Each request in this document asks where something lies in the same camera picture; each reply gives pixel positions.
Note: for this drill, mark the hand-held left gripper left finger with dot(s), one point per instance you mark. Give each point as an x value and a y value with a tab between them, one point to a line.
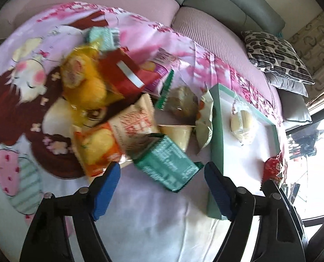
107	191

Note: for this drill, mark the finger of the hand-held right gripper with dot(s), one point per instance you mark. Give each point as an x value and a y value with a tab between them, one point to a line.
271	187

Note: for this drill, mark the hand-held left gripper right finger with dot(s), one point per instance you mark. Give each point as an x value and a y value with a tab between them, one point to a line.
217	191

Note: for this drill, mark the shiny red snack packet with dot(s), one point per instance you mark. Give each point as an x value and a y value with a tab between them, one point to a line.
272	167

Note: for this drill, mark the green-rimmed white tray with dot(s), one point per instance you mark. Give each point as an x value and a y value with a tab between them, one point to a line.
246	169

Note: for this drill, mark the orange snack packet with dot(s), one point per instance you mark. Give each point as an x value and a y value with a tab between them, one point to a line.
96	147

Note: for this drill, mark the dark green snack packet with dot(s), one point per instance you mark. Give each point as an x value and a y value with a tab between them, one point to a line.
164	163

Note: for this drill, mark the small white snack packet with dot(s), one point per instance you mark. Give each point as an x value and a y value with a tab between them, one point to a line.
205	125

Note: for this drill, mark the pale yellow jelly cup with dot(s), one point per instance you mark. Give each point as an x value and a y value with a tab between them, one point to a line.
178	136

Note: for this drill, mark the pale pastry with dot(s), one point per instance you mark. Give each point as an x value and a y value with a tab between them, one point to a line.
242	124

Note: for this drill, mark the beige packet with red print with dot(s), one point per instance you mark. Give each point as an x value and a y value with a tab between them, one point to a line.
134	122

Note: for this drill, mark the brown cake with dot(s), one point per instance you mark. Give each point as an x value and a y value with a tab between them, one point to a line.
182	102

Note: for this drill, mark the yellow cake snack packet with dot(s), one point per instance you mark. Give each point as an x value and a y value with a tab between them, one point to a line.
82	87

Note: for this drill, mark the red packet with white stripe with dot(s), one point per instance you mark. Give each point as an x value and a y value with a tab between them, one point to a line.
115	71

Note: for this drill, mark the pink and purple snack packet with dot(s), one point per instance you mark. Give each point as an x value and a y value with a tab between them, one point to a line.
164	62

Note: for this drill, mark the mint green snack packet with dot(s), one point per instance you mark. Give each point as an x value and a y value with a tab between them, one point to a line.
103	36

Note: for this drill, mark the pink cartoon printed blanket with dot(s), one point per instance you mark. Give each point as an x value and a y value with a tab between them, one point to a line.
151	210

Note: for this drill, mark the dark clutter by window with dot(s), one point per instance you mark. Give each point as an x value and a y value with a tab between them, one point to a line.
303	142

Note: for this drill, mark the grey pillow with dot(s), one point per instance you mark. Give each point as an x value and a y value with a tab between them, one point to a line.
287	84

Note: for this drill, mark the black and white patterned pillow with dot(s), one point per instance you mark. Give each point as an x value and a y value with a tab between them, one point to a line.
276	54

